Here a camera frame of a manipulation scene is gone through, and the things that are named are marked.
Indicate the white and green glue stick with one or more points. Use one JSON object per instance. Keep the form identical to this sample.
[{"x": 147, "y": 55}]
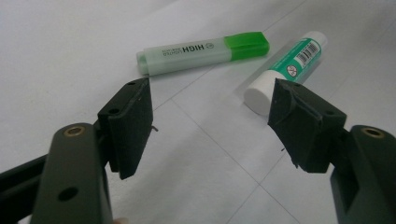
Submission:
[{"x": 299, "y": 59}]

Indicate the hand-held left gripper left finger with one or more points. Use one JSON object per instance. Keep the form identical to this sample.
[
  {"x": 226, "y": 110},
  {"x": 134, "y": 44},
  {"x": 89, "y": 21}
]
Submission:
[{"x": 129, "y": 133}]

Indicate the green highlighter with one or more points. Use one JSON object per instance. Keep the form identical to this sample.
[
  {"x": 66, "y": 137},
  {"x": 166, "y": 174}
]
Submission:
[{"x": 193, "y": 55}]

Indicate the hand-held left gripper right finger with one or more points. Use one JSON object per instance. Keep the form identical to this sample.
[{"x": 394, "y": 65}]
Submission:
[{"x": 306, "y": 133}]

